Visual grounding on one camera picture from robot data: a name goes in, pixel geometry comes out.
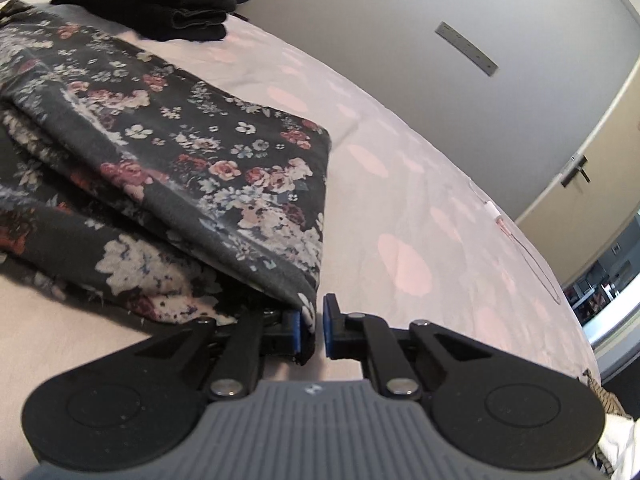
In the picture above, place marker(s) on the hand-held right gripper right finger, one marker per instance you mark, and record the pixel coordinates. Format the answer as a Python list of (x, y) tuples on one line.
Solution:
[(330, 325)]

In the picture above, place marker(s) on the folded black garment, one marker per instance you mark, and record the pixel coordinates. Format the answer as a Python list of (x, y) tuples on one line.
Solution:
[(165, 10)]

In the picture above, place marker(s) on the pink polka dot bed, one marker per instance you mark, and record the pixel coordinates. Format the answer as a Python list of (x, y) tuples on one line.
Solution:
[(400, 185)]

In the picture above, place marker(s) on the olive striped cloth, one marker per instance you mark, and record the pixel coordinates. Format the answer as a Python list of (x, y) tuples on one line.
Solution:
[(607, 395)]

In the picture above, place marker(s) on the white charger plug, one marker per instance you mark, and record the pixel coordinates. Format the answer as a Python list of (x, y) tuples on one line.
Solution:
[(491, 207)]

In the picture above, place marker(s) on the grey wall switch panel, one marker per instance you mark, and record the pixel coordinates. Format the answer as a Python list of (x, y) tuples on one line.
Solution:
[(465, 47)]

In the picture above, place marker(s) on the cream door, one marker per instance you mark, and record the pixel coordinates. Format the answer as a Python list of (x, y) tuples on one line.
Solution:
[(600, 185)]

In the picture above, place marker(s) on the white door frame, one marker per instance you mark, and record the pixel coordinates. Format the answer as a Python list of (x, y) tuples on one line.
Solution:
[(615, 330)]

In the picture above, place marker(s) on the dark floral pants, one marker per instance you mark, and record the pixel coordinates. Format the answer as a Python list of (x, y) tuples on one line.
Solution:
[(175, 160)]

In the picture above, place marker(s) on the white crinkled garment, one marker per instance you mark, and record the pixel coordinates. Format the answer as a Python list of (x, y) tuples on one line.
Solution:
[(620, 445)]

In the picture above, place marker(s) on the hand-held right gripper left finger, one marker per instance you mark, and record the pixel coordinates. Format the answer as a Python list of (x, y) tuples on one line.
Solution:
[(296, 332)]

